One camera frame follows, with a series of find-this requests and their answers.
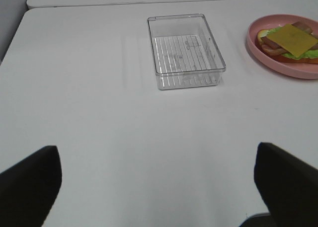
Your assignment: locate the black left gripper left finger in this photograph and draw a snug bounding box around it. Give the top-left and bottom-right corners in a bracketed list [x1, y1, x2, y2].
[0, 146, 62, 227]

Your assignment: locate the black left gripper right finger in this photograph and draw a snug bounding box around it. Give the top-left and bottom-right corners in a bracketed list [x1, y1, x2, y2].
[254, 143, 318, 227]

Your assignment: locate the green lettuce leaf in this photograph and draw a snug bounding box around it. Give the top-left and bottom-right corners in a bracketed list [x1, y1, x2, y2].
[257, 22, 318, 64]

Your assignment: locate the yellow cheese slice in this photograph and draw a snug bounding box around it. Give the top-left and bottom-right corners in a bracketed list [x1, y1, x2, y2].
[266, 24, 318, 58]

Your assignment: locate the bread slice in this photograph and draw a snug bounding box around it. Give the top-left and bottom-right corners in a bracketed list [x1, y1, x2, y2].
[255, 26, 318, 64]

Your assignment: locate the bacon strip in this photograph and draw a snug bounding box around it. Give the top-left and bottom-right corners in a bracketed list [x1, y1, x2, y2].
[260, 44, 288, 56]
[263, 21, 318, 47]

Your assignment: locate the pink round plate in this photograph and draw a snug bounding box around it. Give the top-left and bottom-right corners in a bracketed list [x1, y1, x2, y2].
[246, 14, 318, 79]

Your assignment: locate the left clear plastic container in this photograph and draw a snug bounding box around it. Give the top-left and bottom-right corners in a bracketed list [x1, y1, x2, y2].
[147, 14, 226, 90]

